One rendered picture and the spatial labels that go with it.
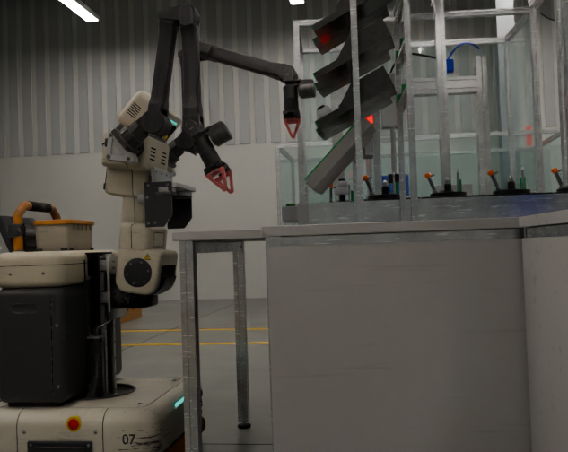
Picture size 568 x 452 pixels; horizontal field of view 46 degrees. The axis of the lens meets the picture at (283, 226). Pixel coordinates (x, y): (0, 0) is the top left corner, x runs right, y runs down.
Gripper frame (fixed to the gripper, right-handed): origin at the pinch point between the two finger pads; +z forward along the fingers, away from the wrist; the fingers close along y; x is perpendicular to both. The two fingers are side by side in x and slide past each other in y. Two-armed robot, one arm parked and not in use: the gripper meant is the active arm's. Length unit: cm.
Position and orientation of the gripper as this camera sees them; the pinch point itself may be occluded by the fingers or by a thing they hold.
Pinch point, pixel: (292, 135)
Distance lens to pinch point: 268.2
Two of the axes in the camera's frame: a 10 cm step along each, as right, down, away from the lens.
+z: 0.6, 10.0, -0.4
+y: 0.7, 0.3, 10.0
